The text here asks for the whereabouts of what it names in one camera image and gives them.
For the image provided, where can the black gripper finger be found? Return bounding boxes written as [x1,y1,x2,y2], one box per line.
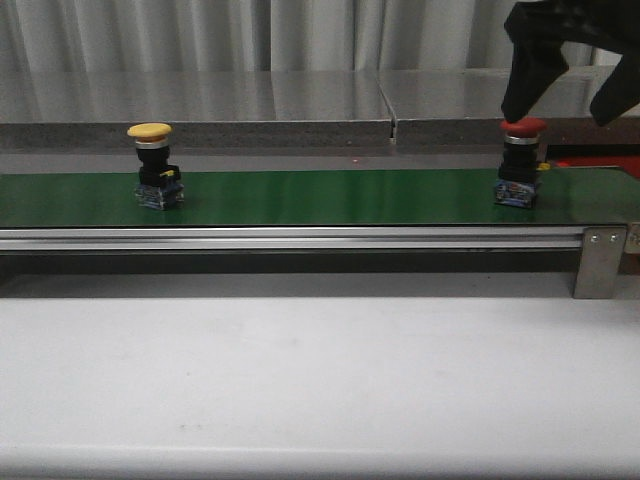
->
[590,54,639,126]
[501,40,569,123]

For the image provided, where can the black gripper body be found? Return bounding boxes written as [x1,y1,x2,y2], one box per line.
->
[504,0,639,55]

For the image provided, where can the red mushroom push button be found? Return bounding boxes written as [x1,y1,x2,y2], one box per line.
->
[493,117,547,209]

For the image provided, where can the yellow mushroom push button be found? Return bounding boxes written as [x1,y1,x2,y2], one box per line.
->
[127,123,184,210]

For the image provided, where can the red bin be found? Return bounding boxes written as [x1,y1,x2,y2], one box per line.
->
[551,155,640,179]

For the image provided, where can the right stainless steel table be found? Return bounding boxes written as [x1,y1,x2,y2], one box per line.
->
[379,66,639,147]

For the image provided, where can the stainless steel table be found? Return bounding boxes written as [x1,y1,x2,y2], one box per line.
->
[379,66,639,147]
[1,71,394,151]

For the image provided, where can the green conveyor belt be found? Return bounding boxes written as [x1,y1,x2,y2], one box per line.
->
[1,168,639,228]

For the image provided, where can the left stainless steel table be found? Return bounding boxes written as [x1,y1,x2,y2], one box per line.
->
[1,71,394,151]

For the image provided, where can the grey pleated curtain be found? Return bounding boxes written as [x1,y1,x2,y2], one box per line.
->
[1,1,512,73]

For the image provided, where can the small steel end bracket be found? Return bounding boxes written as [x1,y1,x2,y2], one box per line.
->
[624,222,640,255]

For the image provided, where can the steel conveyor support bracket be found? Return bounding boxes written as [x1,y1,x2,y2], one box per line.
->
[573,226,627,299]

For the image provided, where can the aluminium conveyor side rail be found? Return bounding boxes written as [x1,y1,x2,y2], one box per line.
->
[1,225,584,254]

